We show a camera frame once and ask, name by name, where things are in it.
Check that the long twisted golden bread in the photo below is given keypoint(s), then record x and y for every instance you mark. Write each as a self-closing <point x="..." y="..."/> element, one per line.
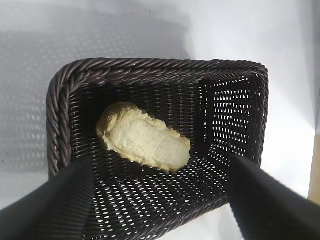
<point x="145" y="140"/>

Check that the dark brown wicker basket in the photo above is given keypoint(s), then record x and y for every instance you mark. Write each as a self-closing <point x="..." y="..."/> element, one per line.
<point x="150" y="200"/>

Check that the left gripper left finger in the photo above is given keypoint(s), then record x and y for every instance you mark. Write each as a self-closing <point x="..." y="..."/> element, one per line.
<point x="50" y="212"/>

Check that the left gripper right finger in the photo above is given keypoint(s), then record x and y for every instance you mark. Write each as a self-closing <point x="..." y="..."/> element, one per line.
<point x="270" y="215"/>

